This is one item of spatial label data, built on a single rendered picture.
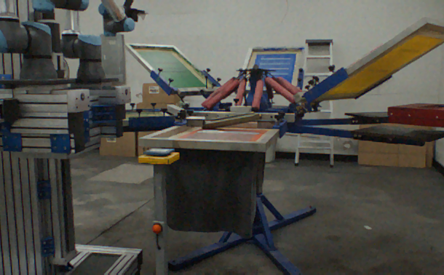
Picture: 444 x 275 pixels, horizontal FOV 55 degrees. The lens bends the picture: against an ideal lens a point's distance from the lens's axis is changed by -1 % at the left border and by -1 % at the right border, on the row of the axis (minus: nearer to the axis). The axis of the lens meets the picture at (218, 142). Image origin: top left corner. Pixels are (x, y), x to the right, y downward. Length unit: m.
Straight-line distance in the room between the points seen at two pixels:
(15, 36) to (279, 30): 5.10
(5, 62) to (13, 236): 0.85
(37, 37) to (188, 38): 5.09
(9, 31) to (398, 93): 5.53
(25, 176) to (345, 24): 5.20
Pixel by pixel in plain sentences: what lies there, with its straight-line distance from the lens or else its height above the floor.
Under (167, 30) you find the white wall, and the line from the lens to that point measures 7.02.
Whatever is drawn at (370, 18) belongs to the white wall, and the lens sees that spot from 6.59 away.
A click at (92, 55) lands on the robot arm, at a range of 2.38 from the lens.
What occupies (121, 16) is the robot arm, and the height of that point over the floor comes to 1.60.
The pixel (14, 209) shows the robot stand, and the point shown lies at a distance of 2.36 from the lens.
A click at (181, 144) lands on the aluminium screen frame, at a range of 1.93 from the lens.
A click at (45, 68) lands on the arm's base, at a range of 1.94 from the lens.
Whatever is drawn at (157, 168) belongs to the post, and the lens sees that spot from 1.78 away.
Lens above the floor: 1.28
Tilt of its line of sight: 9 degrees down
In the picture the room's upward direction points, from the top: straight up
